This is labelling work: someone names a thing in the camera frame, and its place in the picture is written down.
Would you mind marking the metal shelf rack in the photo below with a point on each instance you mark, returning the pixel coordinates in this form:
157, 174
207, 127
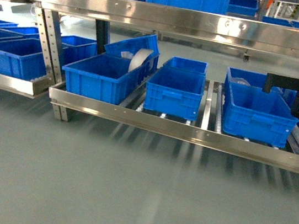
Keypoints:
207, 130

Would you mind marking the blue shelf bin lower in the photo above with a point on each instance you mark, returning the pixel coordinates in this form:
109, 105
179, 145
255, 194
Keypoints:
22, 58

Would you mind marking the blue crate middle rear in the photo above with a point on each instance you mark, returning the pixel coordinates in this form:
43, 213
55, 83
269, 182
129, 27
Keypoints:
255, 80

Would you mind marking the blue crate middle front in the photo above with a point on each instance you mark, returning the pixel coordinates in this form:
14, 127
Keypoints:
249, 112

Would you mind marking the blue crate left front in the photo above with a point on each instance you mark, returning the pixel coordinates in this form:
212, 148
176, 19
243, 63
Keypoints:
175, 92

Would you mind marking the blue crate left rear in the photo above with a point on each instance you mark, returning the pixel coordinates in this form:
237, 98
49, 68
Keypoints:
187, 65

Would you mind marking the tilted blue crate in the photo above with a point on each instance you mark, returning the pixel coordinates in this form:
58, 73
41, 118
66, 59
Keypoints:
133, 45

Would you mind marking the curved grey sheet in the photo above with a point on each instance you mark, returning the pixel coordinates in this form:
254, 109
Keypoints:
139, 58

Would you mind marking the blue crate far left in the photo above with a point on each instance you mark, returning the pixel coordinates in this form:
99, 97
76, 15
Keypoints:
106, 78

